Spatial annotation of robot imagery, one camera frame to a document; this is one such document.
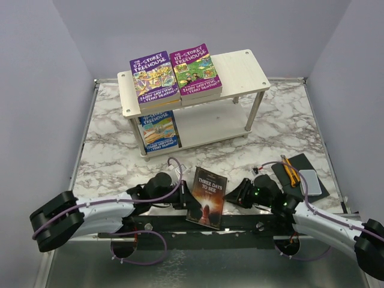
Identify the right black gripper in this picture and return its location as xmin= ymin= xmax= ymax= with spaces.
xmin=224 ymin=177 xmax=273 ymax=208

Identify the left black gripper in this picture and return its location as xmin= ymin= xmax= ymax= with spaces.
xmin=151 ymin=179 xmax=202 ymax=210

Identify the thin dark patterned book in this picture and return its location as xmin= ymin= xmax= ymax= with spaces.
xmin=186 ymin=167 xmax=227 ymax=230

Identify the blue 91-Storey Treehouse book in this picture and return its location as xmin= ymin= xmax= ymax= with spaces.
xmin=139 ymin=110 xmax=182 ymax=153

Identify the Little Women dark book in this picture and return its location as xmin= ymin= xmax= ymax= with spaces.
xmin=181 ymin=94 xmax=221 ymax=107

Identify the purple 117-Storey Treehouse book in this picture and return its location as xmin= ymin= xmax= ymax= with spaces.
xmin=169 ymin=43 xmax=223 ymax=103

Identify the orange 130-Storey Treehouse book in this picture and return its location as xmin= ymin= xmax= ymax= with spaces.
xmin=139 ymin=99 xmax=181 ymax=109

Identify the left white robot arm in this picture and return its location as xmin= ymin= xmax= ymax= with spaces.
xmin=29 ymin=172 xmax=202 ymax=253

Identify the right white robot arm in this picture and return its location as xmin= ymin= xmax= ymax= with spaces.
xmin=225 ymin=175 xmax=383 ymax=281

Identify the yellow utility knife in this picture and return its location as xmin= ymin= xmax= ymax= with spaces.
xmin=280 ymin=155 xmax=301 ymax=188

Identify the black notebook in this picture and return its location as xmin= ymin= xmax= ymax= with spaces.
xmin=271 ymin=152 xmax=331 ymax=202

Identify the grey rectangular case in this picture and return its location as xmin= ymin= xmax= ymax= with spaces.
xmin=299 ymin=169 xmax=322 ymax=197

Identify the white two-tier wooden shelf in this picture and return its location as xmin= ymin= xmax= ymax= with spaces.
xmin=118 ymin=49 xmax=271 ymax=160

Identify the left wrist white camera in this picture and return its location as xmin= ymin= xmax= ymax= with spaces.
xmin=167 ymin=164 xmax=190 ymax=182

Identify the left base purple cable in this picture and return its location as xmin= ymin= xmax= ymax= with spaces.
xmin=109 ymin=229 xmax=168 ymax=266

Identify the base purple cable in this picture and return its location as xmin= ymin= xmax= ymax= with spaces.
xmin=278 ymin=245 xmax=332 ymax=261
xmin=109 ymin=229 xmax=168 ymax=266

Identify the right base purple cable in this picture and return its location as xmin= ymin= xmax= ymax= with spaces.
xmin=278 ymin=245 xmax=332 ymax=261

